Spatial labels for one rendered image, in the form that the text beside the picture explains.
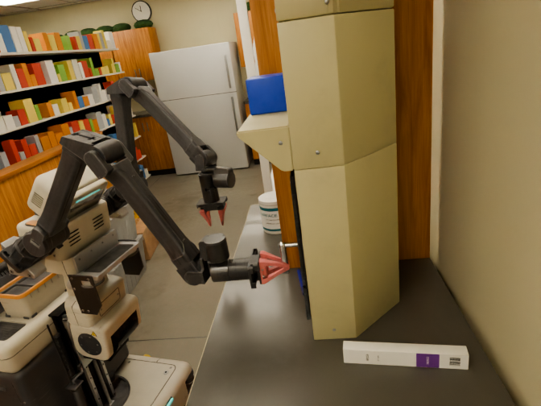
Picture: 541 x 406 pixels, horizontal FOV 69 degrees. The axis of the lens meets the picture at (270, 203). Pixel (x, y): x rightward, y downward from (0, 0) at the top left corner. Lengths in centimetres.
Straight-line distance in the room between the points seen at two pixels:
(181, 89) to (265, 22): 484
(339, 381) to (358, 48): 73
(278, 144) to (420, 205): 64
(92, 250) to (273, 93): 89
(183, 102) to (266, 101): 500
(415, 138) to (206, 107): 486
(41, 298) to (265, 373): 111
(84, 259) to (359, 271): 96
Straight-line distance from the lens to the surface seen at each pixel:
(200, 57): 589
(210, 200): 141
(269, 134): 86
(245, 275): 103
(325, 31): 84
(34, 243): 132
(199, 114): 599
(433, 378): 103
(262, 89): 105
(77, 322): 169
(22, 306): 185
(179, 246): 106
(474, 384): 104
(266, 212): 163
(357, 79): 89
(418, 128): 128
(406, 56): 124
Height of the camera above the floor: 167
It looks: 21 degrees down
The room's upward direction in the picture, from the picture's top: 8 degrees counter-clockwise
